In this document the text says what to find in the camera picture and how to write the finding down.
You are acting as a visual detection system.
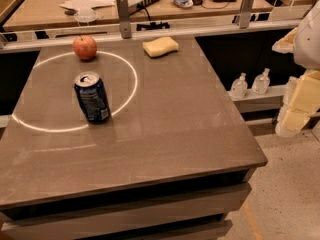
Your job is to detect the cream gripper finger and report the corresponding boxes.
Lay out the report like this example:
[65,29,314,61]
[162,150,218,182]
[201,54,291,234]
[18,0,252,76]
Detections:
[275,106,310,137]
[288,70,320,115]

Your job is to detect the blue pepsi can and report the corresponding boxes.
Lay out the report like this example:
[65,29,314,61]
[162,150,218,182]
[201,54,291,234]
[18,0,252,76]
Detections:
[74,71,111,123]

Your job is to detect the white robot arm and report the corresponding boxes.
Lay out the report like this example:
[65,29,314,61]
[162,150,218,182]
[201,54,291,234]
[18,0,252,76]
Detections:
[272,1,320,137]

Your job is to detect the red apple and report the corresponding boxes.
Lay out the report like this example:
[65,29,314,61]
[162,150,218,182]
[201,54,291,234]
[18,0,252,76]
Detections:
[72,35,97,60]

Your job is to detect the clear sanitizer bottle right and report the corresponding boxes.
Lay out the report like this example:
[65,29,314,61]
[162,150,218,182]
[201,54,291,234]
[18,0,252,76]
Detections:
[252,68,270,94]

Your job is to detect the clear sanitizer bottle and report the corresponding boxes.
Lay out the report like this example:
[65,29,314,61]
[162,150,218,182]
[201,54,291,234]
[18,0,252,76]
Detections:
[230,73,248,99]
[252,68,270,94]

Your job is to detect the clear sanitizer bottle left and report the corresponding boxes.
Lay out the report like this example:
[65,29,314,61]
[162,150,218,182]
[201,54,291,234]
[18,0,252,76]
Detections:
[230,73,248,99]

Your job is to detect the blue white cloth item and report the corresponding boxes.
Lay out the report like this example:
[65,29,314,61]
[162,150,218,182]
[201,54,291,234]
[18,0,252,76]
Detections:
[172,0,193,8]

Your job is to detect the yellow sponge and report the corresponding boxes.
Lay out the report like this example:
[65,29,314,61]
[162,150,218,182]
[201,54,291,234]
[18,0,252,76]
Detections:
[143,37,179,58]

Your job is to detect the white papers on desk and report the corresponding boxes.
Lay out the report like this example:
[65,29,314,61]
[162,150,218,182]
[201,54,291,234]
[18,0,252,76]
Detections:
[60,0,115,10]

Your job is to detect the grey cabinet drawer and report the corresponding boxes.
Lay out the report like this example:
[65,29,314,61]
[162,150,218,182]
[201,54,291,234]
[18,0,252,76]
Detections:
[3,183,251,240]

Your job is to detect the grey metal post right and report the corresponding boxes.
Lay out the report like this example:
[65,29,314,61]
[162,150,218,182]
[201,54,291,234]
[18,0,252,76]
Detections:
[238,0,254,29]

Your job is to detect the grey metal post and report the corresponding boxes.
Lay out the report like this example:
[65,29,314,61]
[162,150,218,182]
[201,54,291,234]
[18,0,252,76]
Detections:
[116,0,132,39]
[238,0,254,29]

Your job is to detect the grey metal post left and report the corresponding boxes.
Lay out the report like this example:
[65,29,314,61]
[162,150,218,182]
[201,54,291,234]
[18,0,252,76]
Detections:
[116,0,132,39]

